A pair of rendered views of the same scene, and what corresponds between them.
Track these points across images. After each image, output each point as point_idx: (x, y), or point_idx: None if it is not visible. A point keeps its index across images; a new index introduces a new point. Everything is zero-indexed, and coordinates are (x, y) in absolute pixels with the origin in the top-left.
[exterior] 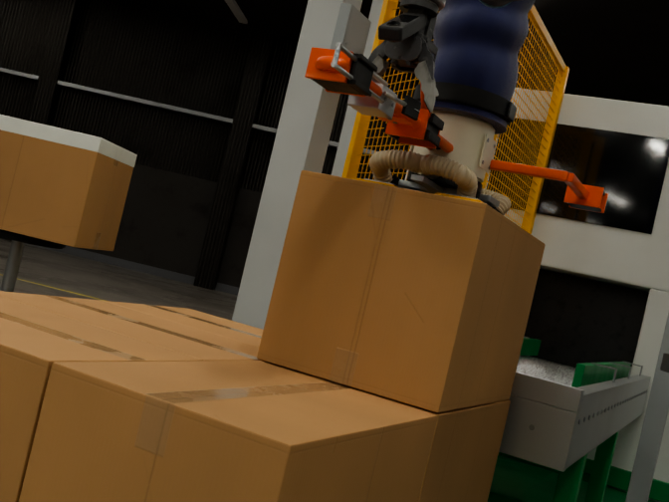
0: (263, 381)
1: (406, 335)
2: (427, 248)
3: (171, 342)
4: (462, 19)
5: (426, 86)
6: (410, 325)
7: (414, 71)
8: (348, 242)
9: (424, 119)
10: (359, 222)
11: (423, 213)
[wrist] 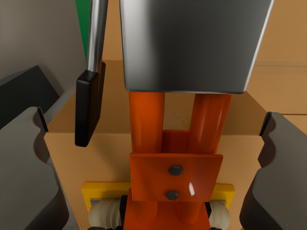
0: None
1: (123, 73)
2: (111, 101)
3: (269, 28)
4: None
5: (10, 139)
6: (121, 75)
7: (53, 192)
8: (188, 97)
9: (129, 223)
10: (185, 107)
11: (118, 119)
